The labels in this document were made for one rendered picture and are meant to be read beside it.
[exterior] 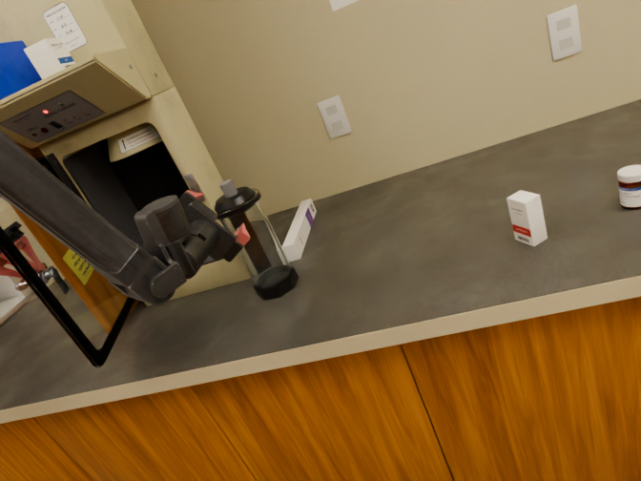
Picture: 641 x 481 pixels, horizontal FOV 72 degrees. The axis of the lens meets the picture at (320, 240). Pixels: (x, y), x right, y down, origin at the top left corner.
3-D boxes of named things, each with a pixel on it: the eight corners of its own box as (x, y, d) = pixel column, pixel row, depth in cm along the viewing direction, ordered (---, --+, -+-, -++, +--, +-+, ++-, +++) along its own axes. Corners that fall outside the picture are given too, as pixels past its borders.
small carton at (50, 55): (57, 77, 89) (39, 47, 86) (78, 68, 88) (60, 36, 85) (43, 81, 85) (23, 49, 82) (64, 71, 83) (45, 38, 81)
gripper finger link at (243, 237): (231, 198, 86) (215, 219, 78) (260, 220, 88) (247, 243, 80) (213, 221, 89) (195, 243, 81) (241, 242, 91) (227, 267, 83)
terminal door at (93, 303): (138, 293, 117) (44, 154, 100) (101, 370, 89) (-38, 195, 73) (135, 295, 117) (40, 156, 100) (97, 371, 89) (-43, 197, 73)
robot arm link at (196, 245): (169, 285, 71) (200, 280, 70) (150, 249, 68) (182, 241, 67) (186, 263, 77) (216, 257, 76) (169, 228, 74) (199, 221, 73)
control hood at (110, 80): (37, 146, 101) (9, 104, 97) (154, 95, 92) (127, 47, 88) (-1, 163, 91) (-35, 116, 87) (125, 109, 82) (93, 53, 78)
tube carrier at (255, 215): (262, 273, 108) (222, 197, 99) (302, 264, 104) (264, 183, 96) (248, 301, 99) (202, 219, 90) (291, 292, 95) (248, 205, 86)
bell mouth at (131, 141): (134, 146, 119) (122, 127, 116) (189, 124, 113) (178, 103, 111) (95, 169, 103) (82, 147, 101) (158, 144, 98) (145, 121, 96)
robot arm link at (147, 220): (129, 294, 70) (157, 303, 65) (92, 231, 65) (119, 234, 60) (187, 254, 78) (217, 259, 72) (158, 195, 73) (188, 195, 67)
